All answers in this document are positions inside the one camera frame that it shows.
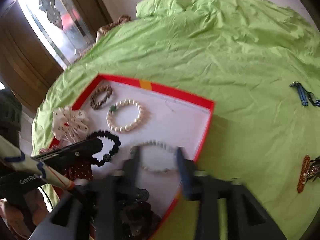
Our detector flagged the green bed sheet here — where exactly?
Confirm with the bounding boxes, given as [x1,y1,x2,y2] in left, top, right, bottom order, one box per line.
[32,0,319,239]

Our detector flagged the dark sheer beaded scrunchie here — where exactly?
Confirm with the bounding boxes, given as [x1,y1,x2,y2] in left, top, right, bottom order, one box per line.
[118,188,161,239]

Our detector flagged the red shallow box tray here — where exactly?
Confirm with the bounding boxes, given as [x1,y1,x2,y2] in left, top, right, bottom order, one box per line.
[39,74,216,240]

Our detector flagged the stained glass window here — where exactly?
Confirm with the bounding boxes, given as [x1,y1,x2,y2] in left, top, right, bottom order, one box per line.
[17,0,95,69]

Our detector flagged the red bead bracelet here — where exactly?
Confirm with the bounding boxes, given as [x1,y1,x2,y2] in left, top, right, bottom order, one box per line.
[296,154,311,194]

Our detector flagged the black rhinestone hair claw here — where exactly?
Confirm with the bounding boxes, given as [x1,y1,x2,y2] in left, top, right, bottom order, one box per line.
[305,157,320,183]

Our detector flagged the red white-dotted scrunchie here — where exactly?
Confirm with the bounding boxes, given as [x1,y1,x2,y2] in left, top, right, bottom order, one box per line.
[63,161,93,181]

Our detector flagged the brown patterned blanket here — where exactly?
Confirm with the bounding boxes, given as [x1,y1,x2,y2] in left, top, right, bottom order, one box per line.
[95,15,131,43]

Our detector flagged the grey white bead bracelet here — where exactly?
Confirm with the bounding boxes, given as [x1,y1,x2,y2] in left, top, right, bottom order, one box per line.
[130,139,179,173]

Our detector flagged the white dotted scrunchie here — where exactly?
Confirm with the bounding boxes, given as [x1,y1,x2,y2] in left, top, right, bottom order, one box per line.
[52,106,89,144]

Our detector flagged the red plaid scrunchie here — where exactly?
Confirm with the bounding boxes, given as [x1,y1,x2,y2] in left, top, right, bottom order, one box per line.
[39,145,61,154]

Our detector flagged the black beaded bracelet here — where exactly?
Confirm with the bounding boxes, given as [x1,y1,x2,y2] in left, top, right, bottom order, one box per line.
[86,129,122,168]

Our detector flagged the blue striped watch strap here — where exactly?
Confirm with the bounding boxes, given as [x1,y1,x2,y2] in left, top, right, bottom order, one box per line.
[289,81,320,108]

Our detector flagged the cream pearl bracelet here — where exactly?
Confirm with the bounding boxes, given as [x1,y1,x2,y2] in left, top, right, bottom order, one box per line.
[106,99,148,134]

